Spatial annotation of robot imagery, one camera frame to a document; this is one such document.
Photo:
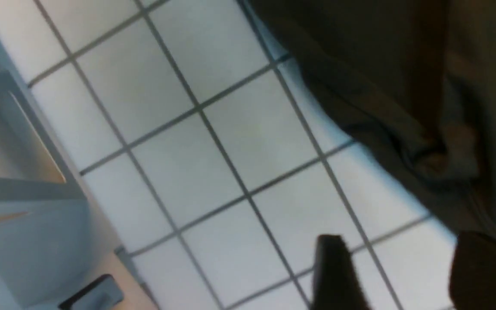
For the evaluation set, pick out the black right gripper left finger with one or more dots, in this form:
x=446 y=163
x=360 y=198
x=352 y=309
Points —
x=335 y=284

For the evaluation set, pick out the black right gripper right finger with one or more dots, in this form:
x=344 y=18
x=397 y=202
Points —
x=472 y=279

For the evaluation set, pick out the gray long-sleeve top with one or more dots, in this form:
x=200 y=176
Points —
x=414 y=81

